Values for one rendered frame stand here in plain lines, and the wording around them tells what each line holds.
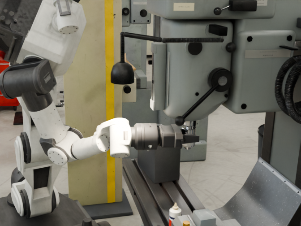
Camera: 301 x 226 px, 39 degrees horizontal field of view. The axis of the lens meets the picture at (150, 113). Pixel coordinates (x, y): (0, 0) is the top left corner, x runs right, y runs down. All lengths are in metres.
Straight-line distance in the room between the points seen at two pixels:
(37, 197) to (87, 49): 1.29
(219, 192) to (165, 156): 1.98
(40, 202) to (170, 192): 0.67
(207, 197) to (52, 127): 2.33
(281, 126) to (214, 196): 2.12
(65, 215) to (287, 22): 1.48
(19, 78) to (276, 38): 0.81
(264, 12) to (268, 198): 0.70
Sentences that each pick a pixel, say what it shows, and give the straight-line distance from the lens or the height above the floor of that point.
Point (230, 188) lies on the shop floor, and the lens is 3.82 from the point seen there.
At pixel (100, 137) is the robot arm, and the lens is 1.43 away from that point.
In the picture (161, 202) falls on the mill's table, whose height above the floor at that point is 0.90.
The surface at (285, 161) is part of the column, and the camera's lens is 1.61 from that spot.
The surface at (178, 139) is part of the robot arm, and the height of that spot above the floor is 1.25.
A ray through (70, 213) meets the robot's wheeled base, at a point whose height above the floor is 0.57.
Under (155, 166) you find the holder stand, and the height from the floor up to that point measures 0.99.
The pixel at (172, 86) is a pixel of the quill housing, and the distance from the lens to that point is 1.27.
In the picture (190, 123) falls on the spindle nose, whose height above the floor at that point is 1.29.
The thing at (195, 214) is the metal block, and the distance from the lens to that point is 1.35.
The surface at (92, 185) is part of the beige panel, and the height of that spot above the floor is 0.20.
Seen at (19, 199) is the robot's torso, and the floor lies 0.72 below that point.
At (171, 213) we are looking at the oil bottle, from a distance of 1.47.
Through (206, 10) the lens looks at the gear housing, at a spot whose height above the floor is 1.66.
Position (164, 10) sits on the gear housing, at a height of 1.65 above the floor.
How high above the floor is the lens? 1.73
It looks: 18 degrees down
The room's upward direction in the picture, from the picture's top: 1 degrees clockwise
